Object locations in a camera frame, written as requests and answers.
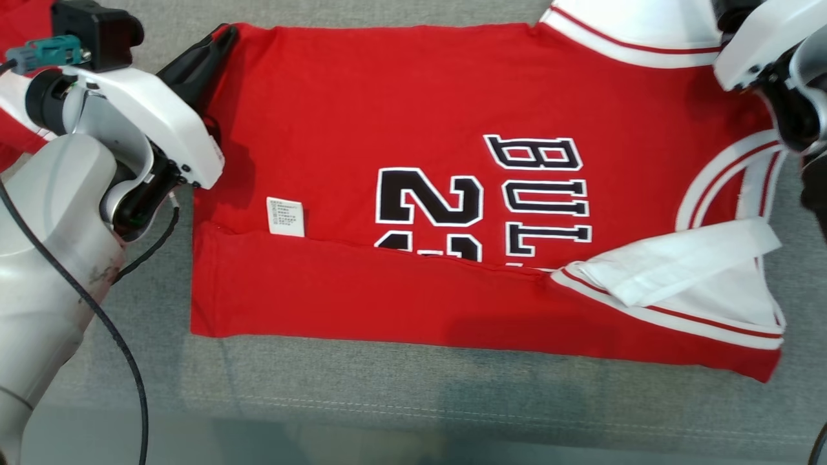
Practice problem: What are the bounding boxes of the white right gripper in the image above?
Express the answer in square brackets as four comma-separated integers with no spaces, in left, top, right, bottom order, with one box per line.
[713,0,827,92]

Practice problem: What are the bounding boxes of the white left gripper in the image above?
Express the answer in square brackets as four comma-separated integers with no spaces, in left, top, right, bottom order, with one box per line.
[63,24,240,191]

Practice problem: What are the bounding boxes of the red Bulls 23 jersey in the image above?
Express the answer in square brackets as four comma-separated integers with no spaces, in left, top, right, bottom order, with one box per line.
[191,0,786,383]

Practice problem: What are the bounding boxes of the red shorts with white stripe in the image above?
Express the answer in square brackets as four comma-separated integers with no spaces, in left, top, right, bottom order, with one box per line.
[0,0,59,174]

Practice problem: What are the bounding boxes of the grey fabric sofa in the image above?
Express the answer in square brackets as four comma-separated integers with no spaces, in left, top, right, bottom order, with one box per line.
[0,0,827,453]

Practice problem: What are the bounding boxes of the teal left camera connector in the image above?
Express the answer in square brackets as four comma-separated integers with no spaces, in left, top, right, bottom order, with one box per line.
[5,36,91,76]

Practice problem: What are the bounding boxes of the thin black left gripper cable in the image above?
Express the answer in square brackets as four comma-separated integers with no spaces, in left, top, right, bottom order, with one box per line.
[111,194,182,286]

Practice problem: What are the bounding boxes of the black left camera cable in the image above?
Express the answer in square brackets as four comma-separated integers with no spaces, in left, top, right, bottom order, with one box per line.
[0,57,151,465]

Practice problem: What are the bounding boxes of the black camera cable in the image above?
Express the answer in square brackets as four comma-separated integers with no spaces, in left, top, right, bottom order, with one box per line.
[0,57,151,465]
[808,420,827,465]

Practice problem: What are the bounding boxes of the black right camera cable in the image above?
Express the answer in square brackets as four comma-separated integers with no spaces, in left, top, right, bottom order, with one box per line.
[808,420,827,465]

